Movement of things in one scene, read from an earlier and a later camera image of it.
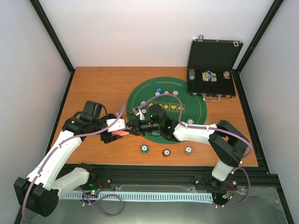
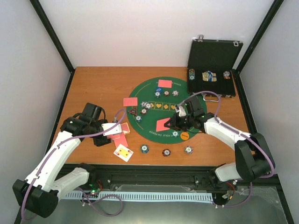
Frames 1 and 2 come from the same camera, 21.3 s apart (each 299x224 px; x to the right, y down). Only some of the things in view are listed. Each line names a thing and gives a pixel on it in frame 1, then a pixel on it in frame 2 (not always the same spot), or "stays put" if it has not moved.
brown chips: [144, 111] stays put
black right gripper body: [150, 127] -> [183, 124]
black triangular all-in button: [134, 111] stays put
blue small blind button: [159, 89] stays put
